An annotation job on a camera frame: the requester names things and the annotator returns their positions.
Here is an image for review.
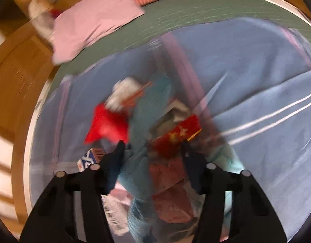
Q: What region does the blue white paper box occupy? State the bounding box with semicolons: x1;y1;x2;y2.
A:
76;148;106;172

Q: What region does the pink plastic bag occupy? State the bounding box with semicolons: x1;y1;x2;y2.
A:
102;157;196;236

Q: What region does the light blue cloth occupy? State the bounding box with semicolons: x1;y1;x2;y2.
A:
118;75;172;242

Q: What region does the red plastic wrapper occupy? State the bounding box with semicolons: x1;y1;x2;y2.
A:
84;103;129;144

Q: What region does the red cigarette box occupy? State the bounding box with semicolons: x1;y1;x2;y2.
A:
151;114;202;159

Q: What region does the white tissue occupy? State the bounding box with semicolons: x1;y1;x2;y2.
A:
105;77;144;112

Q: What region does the blue striped bed sheet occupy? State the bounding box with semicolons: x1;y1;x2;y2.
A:
29;18;311;239

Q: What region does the pink pillow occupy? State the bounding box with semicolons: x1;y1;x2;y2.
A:
51;0;145;65

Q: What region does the green mattress pad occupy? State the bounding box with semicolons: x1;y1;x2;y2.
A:
50;0;311;92

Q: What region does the white flat board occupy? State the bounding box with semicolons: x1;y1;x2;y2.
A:
263;0;311;27

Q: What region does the wooden bunk bed frame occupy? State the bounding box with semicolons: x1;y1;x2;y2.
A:
0;0;156;228

